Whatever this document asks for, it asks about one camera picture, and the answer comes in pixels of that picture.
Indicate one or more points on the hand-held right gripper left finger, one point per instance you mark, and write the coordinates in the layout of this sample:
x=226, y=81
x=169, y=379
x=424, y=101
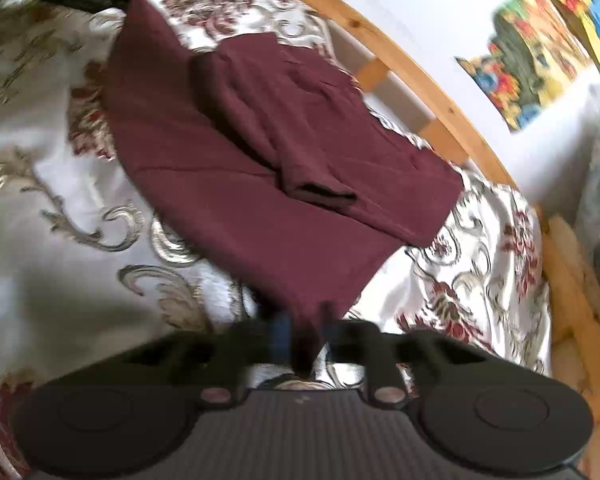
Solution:
x=281, y=336

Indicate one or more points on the floral satin bedspread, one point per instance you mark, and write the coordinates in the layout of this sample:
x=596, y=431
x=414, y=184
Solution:
x=55, y=210

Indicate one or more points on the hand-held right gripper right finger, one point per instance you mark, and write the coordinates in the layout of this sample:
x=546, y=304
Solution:
x=331, y=334

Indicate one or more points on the colourful landscape wall poster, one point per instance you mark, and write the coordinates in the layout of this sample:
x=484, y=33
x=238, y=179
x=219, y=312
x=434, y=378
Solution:
x=525, y=60

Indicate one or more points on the maroon garment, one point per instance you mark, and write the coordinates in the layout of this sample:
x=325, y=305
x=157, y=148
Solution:
x=230, y=185

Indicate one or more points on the yellow blue wall poster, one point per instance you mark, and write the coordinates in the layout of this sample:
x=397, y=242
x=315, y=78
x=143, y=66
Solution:
x=597, y=15

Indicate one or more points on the wooden bed frame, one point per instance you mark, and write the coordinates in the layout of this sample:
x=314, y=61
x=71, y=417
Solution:
x=380, y=35

